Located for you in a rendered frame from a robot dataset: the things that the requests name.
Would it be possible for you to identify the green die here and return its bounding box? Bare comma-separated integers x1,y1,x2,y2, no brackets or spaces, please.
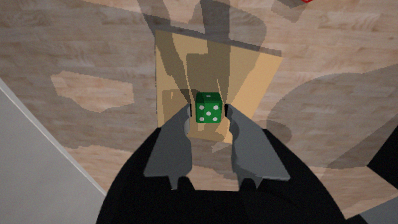
195,92,223,123

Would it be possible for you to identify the tan flat mat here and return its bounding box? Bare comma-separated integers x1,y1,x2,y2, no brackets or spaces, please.
155,29,283,143

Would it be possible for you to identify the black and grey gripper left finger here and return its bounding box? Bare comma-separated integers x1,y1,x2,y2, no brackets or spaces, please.
96,103,192,224

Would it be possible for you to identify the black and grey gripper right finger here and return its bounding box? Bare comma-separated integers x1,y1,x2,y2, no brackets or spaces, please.
224,103,348,224

